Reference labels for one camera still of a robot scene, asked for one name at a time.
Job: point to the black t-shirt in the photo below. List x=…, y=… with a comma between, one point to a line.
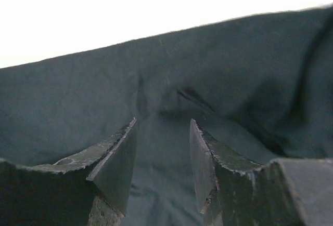
x=260, y=85

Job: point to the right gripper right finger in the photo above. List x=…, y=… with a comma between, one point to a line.
x=233, y=190

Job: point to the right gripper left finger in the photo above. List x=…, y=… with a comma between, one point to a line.
x=90, y=187

